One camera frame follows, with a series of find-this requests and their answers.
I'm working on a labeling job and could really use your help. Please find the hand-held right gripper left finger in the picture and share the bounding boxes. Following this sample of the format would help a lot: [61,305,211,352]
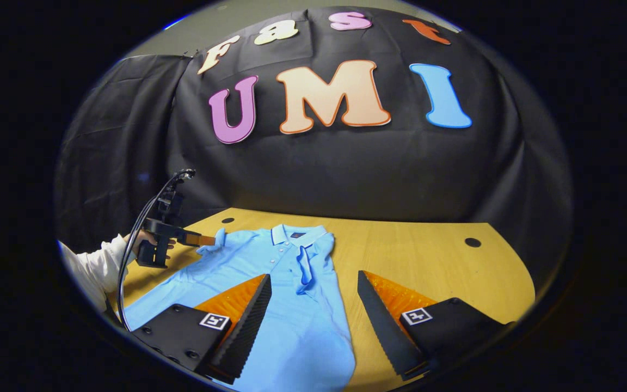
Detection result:
[128,274,273,385]

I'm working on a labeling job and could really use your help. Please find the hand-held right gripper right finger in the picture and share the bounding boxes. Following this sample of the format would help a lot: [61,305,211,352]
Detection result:
[357,271,517,381]

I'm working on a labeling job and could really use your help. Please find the light blue T-shirt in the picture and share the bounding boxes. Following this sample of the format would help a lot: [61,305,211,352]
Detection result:
[123,223,356,392]

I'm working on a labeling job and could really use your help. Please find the black backdrop cloth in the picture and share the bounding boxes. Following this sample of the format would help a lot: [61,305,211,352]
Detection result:
[55,7,573,284]

